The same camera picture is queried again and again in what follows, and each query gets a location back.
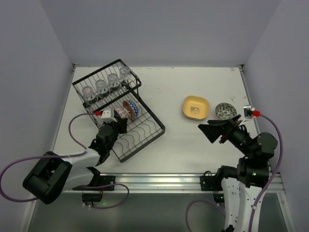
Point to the yellow square plate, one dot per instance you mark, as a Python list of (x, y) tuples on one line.
[(196, 106)]

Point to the black wire dish rack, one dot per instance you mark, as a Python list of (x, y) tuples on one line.
[(140, 132)]

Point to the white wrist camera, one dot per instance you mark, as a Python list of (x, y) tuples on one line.
[(248, 112), (107, 116)]

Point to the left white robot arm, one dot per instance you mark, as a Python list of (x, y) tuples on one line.
[(53, 175)]

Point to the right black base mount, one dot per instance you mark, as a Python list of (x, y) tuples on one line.
[(210, 182)]

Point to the aluminium mounting rail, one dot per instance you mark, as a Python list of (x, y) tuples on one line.
[(163, 183)]

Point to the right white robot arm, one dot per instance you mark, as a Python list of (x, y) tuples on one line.
[(244, 185)]

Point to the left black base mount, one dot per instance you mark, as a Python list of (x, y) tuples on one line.
[(93, 193)]

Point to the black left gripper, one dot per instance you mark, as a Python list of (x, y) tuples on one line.
[(118, 123)]

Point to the blue patterned bowl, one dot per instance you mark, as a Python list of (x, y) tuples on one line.
[(132, 108)]

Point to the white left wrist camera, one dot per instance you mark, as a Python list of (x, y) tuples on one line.
[(107, 116)]

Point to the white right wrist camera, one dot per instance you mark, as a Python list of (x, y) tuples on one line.
[(248, 112)]

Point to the brown panda square plate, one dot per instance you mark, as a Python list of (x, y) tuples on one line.
[(195, 118)]

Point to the clear glass cup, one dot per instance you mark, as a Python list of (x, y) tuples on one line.
[(113, 81), (102, 89), (89, 95), (124, 75)]

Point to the pink speckled bowl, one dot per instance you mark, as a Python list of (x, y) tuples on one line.
[(225, 111)]

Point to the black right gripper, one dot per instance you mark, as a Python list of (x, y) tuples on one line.
[(227, 130)]

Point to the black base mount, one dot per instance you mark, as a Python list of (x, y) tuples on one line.
[(210, 182), (93, 193)]

